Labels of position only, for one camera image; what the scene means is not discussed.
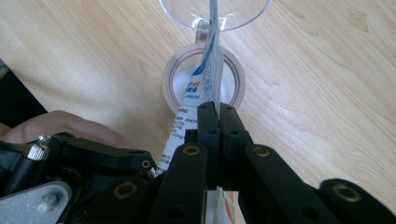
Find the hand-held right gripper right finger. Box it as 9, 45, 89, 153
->
220, 105, 342, 224

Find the white and blue salt bag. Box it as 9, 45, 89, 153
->
153, 0, 240, 224

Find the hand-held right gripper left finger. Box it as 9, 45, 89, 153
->
148, 101, 221, 224

